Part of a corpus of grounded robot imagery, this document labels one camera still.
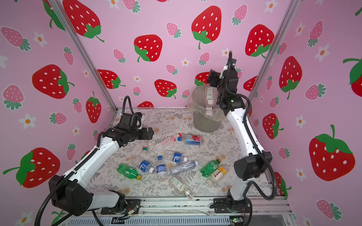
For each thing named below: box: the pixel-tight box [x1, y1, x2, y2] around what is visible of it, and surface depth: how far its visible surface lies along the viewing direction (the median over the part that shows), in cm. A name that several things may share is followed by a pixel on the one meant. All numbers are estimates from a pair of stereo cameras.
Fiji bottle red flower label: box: [177, 133, 203, 146], surface depth 97 cm
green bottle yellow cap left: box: [116, 163, 142, 181], surface depth 83 cm
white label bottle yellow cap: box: [206, 166, 227, 186], surface depth 82 cm
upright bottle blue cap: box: [156, 155, 167, 182], surface depth 85 cm
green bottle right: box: [199, 158, 222, 178], surface depth 85 cm
